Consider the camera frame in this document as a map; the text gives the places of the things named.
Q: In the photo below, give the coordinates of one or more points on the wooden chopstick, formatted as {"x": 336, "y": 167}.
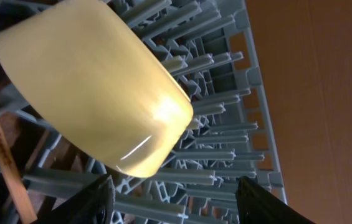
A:
{"x": 14, "y": 182}

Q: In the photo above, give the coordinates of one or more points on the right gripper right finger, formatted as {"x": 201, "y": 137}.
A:
{"x": 258, "y": 206}

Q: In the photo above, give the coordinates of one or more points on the yellow bowl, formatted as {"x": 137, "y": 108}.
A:
{"x": 92, "y": 79}

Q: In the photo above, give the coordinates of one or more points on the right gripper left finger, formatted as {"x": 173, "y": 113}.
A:
{"x": 93, "y": 203}

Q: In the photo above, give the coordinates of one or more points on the grey plastic dishwasher rack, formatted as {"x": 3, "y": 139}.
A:
{"x": 232, "y": 131}

